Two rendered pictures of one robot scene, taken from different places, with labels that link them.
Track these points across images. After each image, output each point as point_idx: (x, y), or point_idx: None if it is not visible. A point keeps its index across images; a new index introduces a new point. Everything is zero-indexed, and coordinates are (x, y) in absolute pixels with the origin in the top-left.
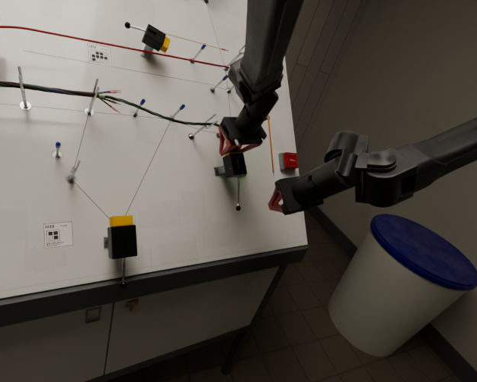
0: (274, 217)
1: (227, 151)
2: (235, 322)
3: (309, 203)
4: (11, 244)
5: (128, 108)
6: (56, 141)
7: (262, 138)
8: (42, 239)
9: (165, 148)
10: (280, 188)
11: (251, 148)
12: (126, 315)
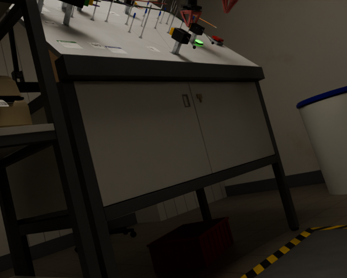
0: (232, 57)
1: (190, 17)
2: (263, 145)
3: None
4: (140, 48)
5: (137, 25)
6: (124, 29)
7: (200, 9)
8: (149, 49)
9: (163, 35)
10: None
11: (198, 16)
12: (200, 108)
